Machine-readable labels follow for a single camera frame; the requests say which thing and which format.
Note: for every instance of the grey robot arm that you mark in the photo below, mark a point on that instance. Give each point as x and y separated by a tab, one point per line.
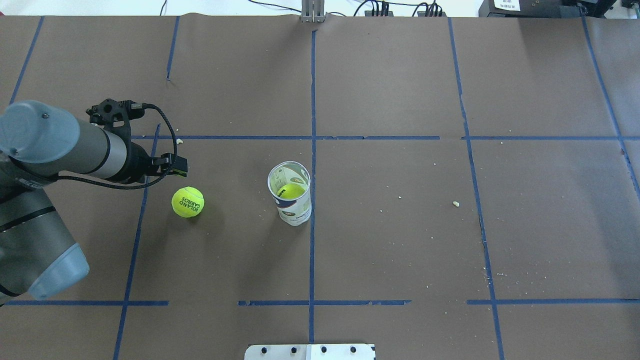
42	144

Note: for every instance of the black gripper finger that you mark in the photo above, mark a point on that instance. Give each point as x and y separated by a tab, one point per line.
173	165

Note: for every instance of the white tennis ball can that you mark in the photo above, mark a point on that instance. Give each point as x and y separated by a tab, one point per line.
297	211

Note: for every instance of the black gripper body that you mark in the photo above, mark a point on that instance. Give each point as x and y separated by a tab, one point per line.
137	161

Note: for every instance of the aluminium frame post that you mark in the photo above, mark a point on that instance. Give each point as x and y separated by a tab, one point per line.
313	11

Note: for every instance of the black box with label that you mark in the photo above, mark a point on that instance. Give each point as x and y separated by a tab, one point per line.
546	9

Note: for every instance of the yellow tennis ball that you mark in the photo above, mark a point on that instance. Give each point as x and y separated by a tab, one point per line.
187	202

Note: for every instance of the yellow ball inside can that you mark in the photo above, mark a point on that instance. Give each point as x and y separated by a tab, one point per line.
291	191

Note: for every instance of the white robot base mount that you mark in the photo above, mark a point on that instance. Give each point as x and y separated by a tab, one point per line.
329	351

